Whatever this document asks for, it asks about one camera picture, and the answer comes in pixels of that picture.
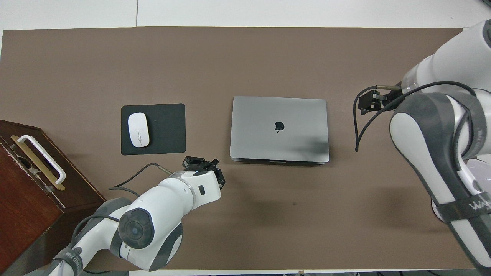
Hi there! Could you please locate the white desk lamp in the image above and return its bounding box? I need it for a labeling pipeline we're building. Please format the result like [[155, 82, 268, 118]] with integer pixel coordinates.
[[432, 157, 491, 223]]

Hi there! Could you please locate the black mouse pad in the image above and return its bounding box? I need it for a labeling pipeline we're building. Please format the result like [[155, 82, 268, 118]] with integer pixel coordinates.
[[121, 103, 186, 156]]

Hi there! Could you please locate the gold handle plate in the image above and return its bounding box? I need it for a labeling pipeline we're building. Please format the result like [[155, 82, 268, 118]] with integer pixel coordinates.
[[10, 135, 66, 191]]

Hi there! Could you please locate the dark wooden box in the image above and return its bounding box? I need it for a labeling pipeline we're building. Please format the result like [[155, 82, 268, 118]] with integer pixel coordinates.
[[0, 120, 107, 276]]

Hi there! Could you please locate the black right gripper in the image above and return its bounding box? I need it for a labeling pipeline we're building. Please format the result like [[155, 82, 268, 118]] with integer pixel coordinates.
[[360, 90, 403, 116]]

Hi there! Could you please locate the brown paper table mat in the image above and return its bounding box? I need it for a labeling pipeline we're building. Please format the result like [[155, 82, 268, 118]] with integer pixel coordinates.
[[0, 26, 476, 271]]

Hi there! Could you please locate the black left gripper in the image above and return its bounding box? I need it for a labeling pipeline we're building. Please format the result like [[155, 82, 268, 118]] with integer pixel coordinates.
[[182, 155, 226, 189]]

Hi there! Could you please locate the white box handle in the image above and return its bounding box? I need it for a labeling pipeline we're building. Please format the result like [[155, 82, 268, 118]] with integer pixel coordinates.
[[17, 135, 66, 184]]

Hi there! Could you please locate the white computer mouse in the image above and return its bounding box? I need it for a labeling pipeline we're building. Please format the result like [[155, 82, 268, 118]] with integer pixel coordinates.
[[127, 112, 150, 148]]

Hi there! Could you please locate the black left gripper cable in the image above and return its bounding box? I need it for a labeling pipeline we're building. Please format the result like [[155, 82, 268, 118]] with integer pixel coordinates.
[[71, 163, 173, 250]]

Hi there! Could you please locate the grey laptop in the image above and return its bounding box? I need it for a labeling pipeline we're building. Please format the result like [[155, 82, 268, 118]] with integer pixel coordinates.
[[229, 95, 330, 166]]

